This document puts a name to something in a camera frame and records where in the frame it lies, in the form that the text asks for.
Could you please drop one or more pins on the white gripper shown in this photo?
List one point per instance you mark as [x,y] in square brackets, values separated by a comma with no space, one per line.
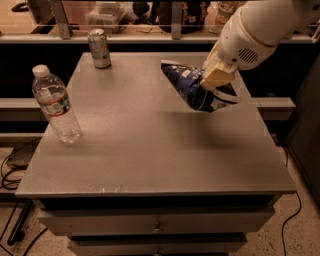
[240,42]

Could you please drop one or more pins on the blue Kettle chip bag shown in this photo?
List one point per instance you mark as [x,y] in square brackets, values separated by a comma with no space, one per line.
[186,81]

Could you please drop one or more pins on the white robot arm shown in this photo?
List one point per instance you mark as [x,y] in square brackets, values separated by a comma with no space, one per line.
[252,35]

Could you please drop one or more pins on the white snack bag on shelf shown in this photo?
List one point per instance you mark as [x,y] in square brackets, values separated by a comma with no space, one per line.
[223,11]

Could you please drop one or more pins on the dark bag on shelf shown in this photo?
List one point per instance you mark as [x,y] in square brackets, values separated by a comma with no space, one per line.
[193,17]

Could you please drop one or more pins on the silver green 7up can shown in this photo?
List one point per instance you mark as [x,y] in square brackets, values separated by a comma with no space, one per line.
[99,48]

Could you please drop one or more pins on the grey drawer cabinet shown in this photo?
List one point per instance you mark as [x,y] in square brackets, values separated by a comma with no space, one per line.
[142,148]

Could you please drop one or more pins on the clear plastic container on shelf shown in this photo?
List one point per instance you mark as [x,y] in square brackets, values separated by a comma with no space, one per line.
[107,16]

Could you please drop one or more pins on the upper drawer with knob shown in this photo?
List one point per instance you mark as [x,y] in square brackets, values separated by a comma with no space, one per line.
[170,221]

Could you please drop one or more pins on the drawer with knob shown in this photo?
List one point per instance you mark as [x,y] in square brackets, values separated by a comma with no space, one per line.
[157,245]
[170,221]

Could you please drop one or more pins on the clear plastic water bottle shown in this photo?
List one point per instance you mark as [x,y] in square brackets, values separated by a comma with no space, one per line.
[51,94]

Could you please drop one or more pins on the black power adapter box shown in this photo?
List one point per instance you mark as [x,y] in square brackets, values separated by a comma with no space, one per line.
[21,157]

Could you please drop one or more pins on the lower drawer with knob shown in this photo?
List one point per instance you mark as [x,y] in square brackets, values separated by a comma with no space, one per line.
[157,245]

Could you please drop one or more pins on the metal shelf rail frame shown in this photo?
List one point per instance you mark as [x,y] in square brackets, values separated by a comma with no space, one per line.
[63,21]

